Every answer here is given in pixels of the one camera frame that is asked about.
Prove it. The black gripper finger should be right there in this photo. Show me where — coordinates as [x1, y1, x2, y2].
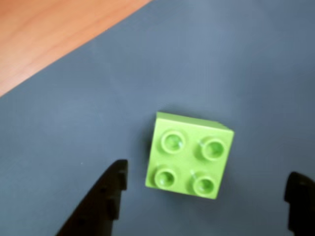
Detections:
[56, 159, 128, 236]
[283, 171, 315, 236]

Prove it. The green lego block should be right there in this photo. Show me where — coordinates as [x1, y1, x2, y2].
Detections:
[144, 111, 235, 200]

